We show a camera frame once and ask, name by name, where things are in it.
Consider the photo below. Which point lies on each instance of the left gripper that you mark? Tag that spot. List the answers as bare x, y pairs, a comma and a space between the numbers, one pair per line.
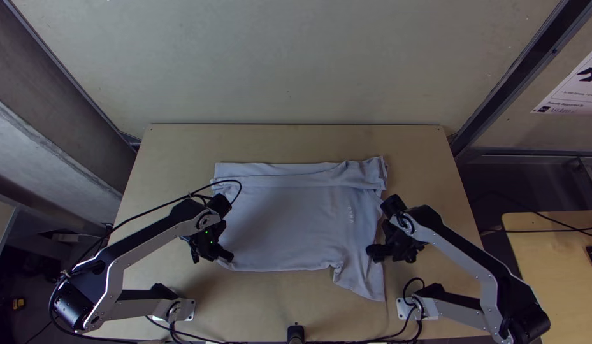
213, 252

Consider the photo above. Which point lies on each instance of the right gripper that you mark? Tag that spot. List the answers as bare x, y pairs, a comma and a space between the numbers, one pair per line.
396, 248

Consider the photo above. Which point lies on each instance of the light grey t-shirt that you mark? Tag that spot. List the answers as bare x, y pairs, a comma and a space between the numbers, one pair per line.
300, 220

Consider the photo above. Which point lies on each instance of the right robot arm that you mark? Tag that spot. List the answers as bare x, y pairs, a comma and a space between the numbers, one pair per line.
467, 255

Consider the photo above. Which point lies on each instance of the pale wooden side table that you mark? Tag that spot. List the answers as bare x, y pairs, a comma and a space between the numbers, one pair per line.
549, 282

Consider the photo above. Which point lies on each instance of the white wall poster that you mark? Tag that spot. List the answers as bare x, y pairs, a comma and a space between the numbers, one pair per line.
575, 91

